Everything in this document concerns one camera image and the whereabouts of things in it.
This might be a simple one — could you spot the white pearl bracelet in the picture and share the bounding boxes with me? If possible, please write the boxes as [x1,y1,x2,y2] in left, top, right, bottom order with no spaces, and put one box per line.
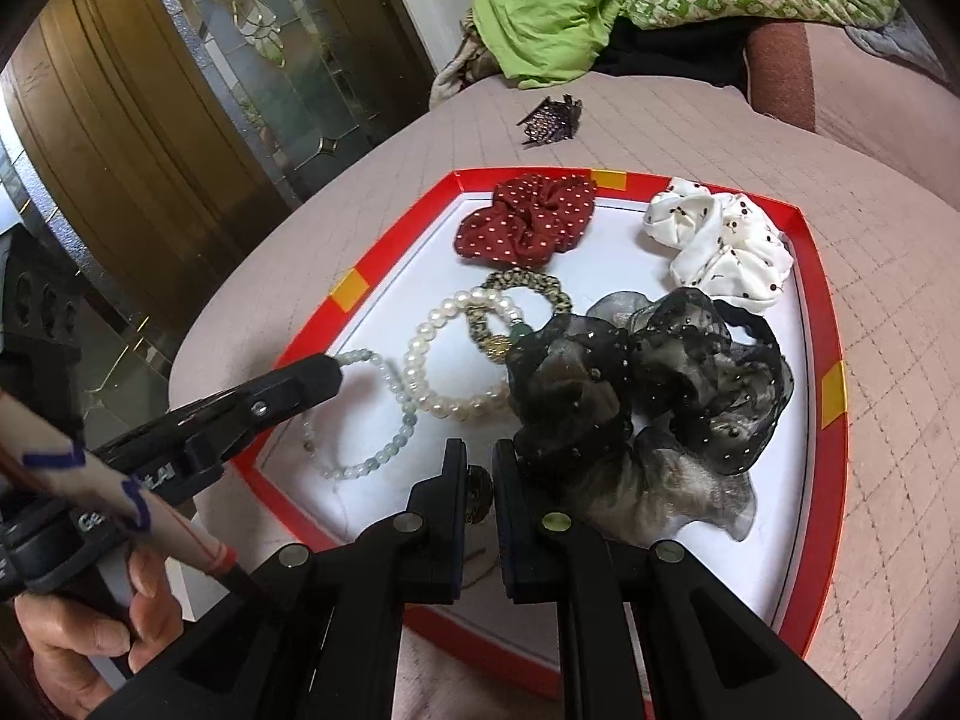
[400,284,527,423]

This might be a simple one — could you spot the black sheer organza scrunchie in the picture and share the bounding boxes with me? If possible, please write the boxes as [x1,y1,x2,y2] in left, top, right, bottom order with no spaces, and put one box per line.
[506,288,794,548]

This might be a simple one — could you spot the pale green bead bracelet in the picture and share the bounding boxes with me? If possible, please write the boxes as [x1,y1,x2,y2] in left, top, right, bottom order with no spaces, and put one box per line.
[301,346,420,483]

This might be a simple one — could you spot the gold black braided bracelet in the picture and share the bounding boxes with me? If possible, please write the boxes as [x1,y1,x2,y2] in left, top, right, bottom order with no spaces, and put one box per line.
[462,265,575,366]

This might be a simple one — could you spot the red polka dot scrunchie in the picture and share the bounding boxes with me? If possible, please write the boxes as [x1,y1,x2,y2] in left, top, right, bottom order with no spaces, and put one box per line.
[454,174,597,270]

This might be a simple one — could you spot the white polka dot scrunchie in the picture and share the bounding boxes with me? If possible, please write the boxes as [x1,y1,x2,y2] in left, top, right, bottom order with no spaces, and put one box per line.
[643,177,794,314]

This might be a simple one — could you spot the person left hand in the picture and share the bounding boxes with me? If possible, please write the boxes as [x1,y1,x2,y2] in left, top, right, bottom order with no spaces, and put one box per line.
[13,544,184,718]

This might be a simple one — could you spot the red white shallow box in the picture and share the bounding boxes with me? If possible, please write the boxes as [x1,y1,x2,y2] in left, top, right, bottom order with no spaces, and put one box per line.
[239,169,848,697]

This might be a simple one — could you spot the wooden glass panel door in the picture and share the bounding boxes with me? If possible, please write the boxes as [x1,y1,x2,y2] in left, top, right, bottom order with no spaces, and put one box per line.
[2,0,431,436]

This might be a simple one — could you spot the dark rhinestone hair claw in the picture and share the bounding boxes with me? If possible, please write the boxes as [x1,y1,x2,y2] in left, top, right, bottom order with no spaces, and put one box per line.
[517,94,583,148]

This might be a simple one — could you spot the pink quilted mattress cover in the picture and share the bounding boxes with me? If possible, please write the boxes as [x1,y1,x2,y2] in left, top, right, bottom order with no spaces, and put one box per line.
[169,75,958,718]

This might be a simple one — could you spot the pink bolster cushion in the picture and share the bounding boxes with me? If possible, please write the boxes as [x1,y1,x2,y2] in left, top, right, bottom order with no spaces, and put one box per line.
[745,21,958,206]

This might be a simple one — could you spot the grey quilted pillow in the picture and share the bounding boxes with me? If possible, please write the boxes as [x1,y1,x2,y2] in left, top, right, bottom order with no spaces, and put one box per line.
[844,7,952,86]

